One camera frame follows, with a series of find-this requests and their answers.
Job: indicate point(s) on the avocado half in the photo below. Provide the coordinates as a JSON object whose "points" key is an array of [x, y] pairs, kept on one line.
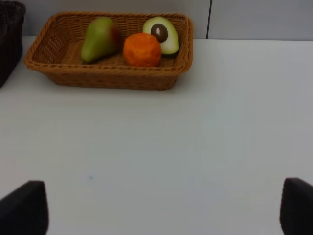
{"points": [[165, 33]]}

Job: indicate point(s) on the green red pear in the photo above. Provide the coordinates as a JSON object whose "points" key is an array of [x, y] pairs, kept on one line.
{"points": [[103, 37]]}

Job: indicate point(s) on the dark brown wicker basket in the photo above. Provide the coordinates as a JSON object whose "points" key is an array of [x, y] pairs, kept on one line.
{"points": [[11, 23]]}

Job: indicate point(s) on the orange tangerine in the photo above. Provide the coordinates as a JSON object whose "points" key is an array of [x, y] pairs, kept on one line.
{"points": [[142, 50]]}

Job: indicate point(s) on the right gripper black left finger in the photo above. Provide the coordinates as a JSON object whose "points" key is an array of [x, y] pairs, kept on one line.
{"points": [[25, 210]]}

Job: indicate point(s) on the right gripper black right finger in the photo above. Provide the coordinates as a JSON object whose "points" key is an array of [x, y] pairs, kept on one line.
{"points": [[296, 210]]}

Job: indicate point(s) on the orange wicker basket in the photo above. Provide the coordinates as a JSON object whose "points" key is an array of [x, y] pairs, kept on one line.
{"points": [[56, 53]]}

